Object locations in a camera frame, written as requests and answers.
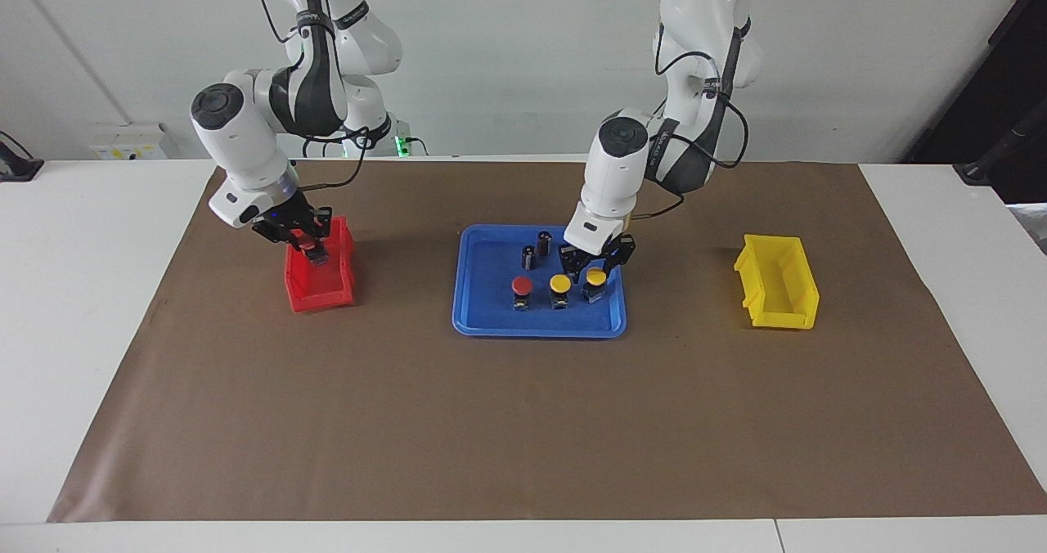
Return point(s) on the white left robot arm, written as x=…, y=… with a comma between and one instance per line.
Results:
x=613, y=177

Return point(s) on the white wall outlet box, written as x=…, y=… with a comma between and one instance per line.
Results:
x=127, y=142

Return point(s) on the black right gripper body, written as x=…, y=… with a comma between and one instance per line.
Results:
x=290, y=216

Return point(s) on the red plastic bin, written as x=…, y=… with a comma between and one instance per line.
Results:
x=319, y=287

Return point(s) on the blue plastic tray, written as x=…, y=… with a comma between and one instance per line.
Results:
x=491, y=324

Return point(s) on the black stand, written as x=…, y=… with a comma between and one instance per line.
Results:
x=1002, y=154

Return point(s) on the black cylindrical capacitor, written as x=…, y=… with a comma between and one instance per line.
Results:
x=545, y=243
x=529, y=257

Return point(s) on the yellow plastic bin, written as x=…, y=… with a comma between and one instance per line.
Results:
x=781, y=291

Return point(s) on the red push button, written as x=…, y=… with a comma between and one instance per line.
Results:
x=308, y=247
x=523, y=285

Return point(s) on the yellow push button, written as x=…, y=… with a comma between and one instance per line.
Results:
x=596, y=278
x=559, y=283

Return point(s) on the black panel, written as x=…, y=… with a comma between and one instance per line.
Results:
x=998, y=78

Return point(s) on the brown table mat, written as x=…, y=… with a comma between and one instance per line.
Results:
x=523, y=422

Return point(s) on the black clamp device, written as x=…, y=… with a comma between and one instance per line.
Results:
x=16, y=168

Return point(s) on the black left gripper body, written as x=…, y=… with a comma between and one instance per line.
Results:
x=609, y=254

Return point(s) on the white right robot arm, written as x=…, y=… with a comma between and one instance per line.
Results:
x=245, y=144

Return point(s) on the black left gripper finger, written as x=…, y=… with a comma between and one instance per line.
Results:
x=613, y=267
x=574, y=275

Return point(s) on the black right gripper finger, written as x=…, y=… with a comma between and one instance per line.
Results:
x=322, y=242
x=296, y=240

